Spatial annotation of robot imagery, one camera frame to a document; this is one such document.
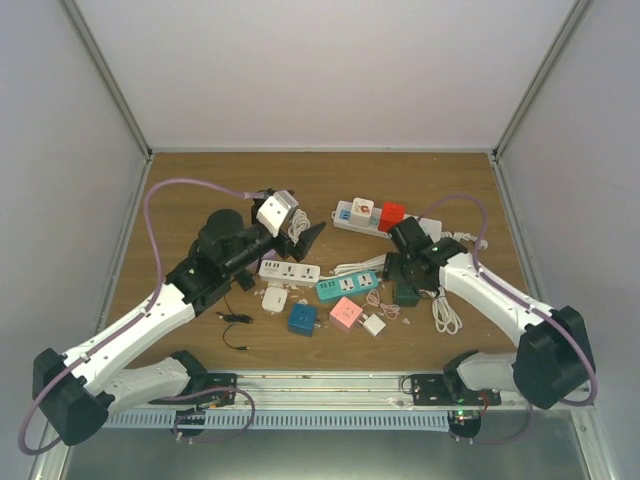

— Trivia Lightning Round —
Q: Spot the dark green cube adapter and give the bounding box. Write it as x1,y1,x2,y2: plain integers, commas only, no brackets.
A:
393,282,421,307

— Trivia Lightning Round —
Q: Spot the long white power strip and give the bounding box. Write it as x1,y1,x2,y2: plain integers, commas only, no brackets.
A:
331,200,442,241

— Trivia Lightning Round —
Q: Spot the white cartoon cube adapter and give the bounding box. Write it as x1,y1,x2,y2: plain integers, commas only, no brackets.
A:
348,197,374,228

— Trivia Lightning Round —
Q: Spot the red cube adapter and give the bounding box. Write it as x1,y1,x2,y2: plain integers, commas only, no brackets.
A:
378,202,405,233

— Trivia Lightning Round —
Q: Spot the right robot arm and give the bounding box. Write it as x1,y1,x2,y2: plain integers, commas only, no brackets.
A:
383,237,598,409

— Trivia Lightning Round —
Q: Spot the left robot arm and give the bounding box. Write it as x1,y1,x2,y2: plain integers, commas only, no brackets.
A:
32,201,325,446

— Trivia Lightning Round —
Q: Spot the small white plug adapter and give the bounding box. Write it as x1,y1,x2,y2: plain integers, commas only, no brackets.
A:
361,314,386,338

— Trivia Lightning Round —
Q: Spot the white power strip centre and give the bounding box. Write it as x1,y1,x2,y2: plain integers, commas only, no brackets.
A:
258,260,321,287

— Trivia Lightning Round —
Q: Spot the teal power strip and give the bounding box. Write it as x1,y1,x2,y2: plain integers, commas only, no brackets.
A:
315,270,379,302

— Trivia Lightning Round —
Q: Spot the white square charger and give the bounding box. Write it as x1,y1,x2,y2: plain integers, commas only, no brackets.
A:
261,286,288,314

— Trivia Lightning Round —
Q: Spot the blue cube adapter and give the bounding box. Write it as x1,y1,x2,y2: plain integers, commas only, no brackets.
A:
287,303,317,337

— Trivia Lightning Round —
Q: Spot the pink cube adapter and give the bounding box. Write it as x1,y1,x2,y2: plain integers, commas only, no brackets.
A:
329,297,363,333

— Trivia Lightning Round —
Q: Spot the coiled white cable left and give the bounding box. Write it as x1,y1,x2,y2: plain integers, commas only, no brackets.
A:
287,208,311,246

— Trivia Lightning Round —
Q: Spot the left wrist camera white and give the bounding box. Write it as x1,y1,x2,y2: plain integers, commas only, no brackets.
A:
255,190,299,237

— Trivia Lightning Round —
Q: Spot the white cable bundle centre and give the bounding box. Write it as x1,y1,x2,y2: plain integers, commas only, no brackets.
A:
331,252,389,275

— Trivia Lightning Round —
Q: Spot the pink thin cable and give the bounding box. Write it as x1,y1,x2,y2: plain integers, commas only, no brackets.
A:
365,288,400,320

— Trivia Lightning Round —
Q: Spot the black power adapter with cable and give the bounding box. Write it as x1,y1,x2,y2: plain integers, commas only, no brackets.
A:
217,272,255,351

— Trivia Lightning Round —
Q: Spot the white cable right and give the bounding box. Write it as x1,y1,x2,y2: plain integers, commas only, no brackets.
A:
424,229,489,335

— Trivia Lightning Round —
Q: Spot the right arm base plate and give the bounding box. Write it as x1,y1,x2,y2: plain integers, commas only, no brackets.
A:
408,373,502,407

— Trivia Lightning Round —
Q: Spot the slotted cable duct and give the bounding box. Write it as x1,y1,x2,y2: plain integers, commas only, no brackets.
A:
105,409,449,432

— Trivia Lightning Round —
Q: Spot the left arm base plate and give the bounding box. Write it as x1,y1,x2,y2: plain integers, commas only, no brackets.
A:
150,372,238,406

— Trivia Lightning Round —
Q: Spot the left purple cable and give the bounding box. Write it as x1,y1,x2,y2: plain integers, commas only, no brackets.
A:
17,178,261,456

